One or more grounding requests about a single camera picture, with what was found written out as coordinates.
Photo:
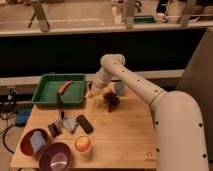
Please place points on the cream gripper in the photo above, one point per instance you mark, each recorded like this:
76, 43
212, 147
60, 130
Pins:
94, 91

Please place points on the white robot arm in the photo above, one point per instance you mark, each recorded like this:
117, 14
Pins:
180, 135

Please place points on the purple bowl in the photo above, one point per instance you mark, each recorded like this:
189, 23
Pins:
56, 157

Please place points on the brown bowl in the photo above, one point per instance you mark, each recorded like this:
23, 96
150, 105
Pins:
26, 147

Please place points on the dark brown grape bunch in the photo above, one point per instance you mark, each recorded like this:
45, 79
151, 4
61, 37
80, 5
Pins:
111, 100

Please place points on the orange carrot toy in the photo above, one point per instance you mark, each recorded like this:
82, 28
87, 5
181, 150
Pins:
64, 87

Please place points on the blue cup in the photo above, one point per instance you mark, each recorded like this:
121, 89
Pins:
119, 88

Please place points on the black rectangular block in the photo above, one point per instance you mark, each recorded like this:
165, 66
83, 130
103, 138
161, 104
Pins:
85, 124

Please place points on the green plastic tray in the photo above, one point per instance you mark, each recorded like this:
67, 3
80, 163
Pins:
70, 88

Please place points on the orange cup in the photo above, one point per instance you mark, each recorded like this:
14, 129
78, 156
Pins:
82, 143

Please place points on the blue box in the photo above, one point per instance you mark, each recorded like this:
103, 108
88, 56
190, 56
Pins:
22, 116

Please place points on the light blue cloth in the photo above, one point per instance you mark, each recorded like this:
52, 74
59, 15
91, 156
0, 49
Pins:
37, 141

